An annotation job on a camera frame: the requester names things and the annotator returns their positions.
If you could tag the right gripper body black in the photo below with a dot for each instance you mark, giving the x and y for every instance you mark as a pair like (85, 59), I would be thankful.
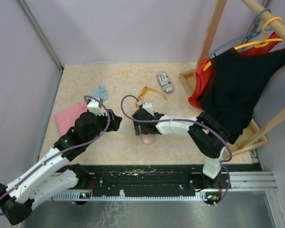
(144, 130)

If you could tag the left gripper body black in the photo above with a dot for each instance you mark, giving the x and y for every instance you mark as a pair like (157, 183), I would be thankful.
(101, 123)

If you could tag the pink glasses case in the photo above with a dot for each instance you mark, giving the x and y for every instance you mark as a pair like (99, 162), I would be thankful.
(147, 139)

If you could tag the newspaper print glasses case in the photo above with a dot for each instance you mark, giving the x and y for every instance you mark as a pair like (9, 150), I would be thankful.
(165, 82)

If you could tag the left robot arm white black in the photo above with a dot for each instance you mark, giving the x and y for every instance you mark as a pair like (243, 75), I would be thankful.
(54, 173)

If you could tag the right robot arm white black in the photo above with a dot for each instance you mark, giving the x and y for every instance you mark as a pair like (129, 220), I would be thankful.
(209, 136)

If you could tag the pink folded garment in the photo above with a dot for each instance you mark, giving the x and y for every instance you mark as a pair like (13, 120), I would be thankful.
(64, 120)

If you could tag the red tank top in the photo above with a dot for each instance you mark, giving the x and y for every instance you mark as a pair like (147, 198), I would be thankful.
(204, 72)

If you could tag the navy tank top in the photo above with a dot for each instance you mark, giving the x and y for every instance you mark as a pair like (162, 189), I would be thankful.
(235, 86)

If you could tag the teal hanger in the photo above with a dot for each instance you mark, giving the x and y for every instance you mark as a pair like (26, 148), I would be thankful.
(254, 33)

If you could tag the yellow hanger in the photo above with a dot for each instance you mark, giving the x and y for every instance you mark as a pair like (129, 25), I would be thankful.
(264, 40)

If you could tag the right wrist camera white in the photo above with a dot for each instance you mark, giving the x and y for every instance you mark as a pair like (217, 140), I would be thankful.
(147, 106)

